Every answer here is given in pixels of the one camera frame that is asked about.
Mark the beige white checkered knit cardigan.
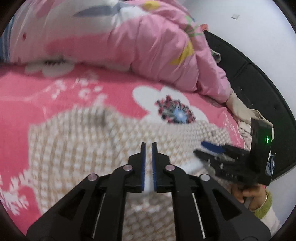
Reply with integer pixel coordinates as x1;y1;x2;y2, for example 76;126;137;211
28;107;231;240

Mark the black padded headboard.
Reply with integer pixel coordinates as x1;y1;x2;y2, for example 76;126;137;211
205;31;295;179

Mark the blue cartoon pillow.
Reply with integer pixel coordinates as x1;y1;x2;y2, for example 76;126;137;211
0;16;15;63

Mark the cream clothes pile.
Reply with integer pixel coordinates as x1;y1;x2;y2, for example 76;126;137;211
225;90;274;151

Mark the right hand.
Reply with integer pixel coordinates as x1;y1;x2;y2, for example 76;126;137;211
231;184;267;211

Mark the white green fuzzy sleeve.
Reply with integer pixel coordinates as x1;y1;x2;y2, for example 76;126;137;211
252;191;281;236

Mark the pink floral fleece blanket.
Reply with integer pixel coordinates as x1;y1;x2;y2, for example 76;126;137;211
1;63;244;233

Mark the pink floral quilt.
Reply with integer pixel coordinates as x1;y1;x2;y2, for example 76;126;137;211
8;1;231;103

